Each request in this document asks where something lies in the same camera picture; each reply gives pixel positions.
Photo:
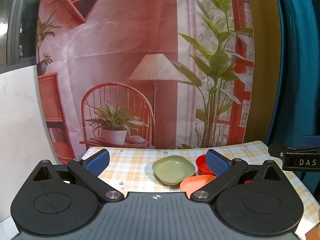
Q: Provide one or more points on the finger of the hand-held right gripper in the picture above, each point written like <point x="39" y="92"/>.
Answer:
<point x="276" y="149"/>
<point x="312" y="141"/>

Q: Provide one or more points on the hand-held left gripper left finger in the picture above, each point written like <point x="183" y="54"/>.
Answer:
<point x="98" y="161"/>

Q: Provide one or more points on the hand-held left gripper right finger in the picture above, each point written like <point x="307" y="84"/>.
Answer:
<point x="217" y="162"/>

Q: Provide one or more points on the orange plate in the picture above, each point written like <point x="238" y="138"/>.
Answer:
<point x="192" y="183"/>

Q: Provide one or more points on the green square plate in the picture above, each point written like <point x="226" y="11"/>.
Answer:
<point x="172" y="168"/>

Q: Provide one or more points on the teal curtain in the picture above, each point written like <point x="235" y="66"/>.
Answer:
<point x="300" y="55"/>

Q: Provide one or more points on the printed wall cloth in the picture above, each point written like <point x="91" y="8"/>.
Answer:
<point x="112" y="42"/>

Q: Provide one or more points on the dark window frame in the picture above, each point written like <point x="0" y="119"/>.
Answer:
<point x="17" y="17"/>

